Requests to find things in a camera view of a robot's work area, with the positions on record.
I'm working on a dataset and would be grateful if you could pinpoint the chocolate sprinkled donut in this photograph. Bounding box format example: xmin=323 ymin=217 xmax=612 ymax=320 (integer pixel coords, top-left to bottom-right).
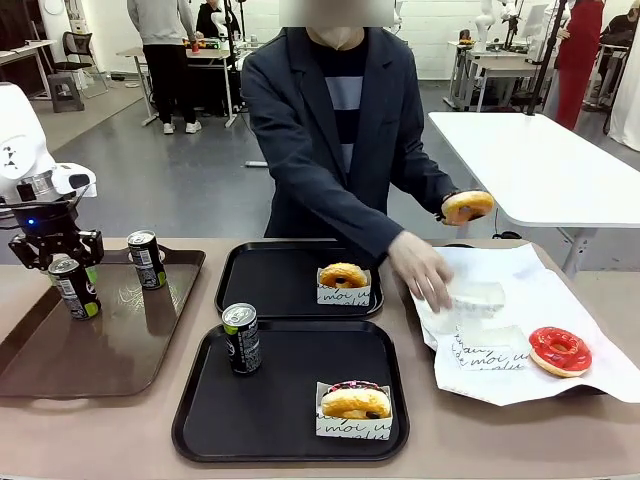
xmin=322 ymin=379 xmax=384 ymax=397

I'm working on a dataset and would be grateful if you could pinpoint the white paper sheet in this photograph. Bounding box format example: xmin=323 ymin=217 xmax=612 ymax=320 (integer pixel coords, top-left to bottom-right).
xmin=407 ymin=242 xmax=640 ymax=407

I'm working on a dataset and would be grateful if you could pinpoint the red glazed donut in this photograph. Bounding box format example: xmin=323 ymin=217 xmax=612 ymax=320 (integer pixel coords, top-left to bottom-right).
xmin=528 ymin=326 xmax=594 ymax=379

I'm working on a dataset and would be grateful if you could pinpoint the black Pepsi can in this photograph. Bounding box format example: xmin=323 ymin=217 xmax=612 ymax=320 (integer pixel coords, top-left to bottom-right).
xmin=127 ymin=229 xmax=168 ymax=291
xmin=48 ymin=257 xmax=102 ymax=321
xmin=221 ymin=302 xmax=263 ymax=377

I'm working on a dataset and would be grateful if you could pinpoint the plain glazed donut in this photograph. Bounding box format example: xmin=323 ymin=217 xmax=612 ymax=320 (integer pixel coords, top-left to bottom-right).
xmin=322 ymin=387 xmax=391 ymax=420
xmin=318 ymin=263 xmax=368 ymax=290
xmin=442 ymin=190 xmax=496 ymax=227

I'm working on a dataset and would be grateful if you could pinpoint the person left forearm dark sleeve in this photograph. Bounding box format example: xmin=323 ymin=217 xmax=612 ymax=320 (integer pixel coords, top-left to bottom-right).
xmin=387 ymin=144 xmax=460 ymax=219

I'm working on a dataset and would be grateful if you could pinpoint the person right forearm dark sleeve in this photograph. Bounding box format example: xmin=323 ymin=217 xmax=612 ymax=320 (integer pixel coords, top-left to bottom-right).
xmin=272 ymin=164 xmax=407 ymax=261

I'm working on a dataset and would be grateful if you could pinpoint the white printed paper donut box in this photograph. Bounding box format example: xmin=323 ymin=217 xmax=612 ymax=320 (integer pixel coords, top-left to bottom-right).
xmin=439 ymin=279 xmax=506 ymax=314
xmin=452 ymin=324 xmax=532 ymax=372

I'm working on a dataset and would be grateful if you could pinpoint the person right hand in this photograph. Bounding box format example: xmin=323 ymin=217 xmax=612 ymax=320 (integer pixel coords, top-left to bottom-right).
xmin=388 ymin=229 xmax=456 ymax=315

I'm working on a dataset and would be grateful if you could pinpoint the white background equipment table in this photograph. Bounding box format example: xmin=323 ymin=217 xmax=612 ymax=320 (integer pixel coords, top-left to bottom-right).
xmin=446 ymin=39 xmax=557 ymax=114

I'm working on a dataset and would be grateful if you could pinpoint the black office chair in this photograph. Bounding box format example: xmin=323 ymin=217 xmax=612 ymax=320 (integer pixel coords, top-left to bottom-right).
xmin=53 ymin=30 xmax=110 ymax=100

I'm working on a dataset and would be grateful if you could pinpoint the black floor cable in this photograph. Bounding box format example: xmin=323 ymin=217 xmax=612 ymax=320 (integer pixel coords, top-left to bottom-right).
xmin=492 ymin=207 xmax=522 ymax=240

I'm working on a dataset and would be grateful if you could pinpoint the seated bystander in black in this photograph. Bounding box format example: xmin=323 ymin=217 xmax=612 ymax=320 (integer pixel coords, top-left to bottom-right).
xmin=195 ymin=0 xmax=242 ymax=40

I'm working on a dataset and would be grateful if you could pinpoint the black serving tray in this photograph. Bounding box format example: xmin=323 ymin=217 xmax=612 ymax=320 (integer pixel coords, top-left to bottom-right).
xmin=214 ymin=240 xmax=385 ymax=321
xmin=171 ymin=319 xmax=411 ymax=464

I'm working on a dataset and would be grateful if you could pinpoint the white folding table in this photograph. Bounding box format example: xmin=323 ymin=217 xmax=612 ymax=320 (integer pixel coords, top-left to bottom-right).
xmin=427 ymin=110 xmax=640 ymax=279

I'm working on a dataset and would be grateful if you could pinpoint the grey background desk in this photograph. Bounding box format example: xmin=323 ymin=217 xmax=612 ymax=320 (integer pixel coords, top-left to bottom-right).
xmin=0 ymin=39 xmax=59 ymax=101

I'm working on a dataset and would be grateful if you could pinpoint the seated bystander in dark clothes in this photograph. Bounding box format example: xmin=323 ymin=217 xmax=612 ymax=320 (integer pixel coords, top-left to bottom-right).
xmin=597 ymin=10 xmax=640 ymax=99

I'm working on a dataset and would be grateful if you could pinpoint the brown plastic tray with handles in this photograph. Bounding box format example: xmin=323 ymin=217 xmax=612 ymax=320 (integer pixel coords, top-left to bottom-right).
xmin=0 ymin=248 xmax=207 ymax=401

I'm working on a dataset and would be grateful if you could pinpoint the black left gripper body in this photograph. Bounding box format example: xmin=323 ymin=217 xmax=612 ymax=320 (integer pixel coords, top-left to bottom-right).
xmin=8 ymin=197 xmax=84 ymax=249

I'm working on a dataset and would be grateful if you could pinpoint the bystander in grey hoodie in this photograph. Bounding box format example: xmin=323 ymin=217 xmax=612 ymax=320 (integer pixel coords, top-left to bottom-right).
xmin=126 ymin=0 xmax=204 ymax=136

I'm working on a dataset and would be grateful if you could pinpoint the person left hand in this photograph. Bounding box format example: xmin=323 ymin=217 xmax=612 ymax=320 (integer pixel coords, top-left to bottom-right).
xmin=433 ymin=192 xmax=459 ymax=225

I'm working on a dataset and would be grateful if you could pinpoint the black camera stand pole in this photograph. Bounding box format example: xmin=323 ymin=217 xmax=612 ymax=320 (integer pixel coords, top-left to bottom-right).
xmin=526 ymin=0 xmax=570 ymax=117

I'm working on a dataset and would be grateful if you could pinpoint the person torso in dark blazer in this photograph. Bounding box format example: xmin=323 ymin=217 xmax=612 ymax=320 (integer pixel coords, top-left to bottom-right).
xmin=240 ymin=24 xmax=426 ymax=241

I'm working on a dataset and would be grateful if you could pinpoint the grey plastic stool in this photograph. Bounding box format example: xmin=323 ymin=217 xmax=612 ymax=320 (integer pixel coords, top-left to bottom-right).
xmin=48 ymin=72 xmax=85 ymax=114

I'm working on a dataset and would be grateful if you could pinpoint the bystander in red dress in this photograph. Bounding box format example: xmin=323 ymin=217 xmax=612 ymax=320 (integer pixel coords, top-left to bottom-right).
xmin=553 ymin=0 xmax=605 ymax=131

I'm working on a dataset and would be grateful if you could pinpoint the white background work table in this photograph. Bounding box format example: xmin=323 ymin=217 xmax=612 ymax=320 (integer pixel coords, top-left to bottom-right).
xmin=115 ymin=45 xmax=244 ymax=129

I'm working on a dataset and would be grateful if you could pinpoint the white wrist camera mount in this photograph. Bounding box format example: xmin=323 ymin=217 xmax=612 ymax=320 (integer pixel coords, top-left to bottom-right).
xmin=51 ymin=162 xmax=98 ymax=198

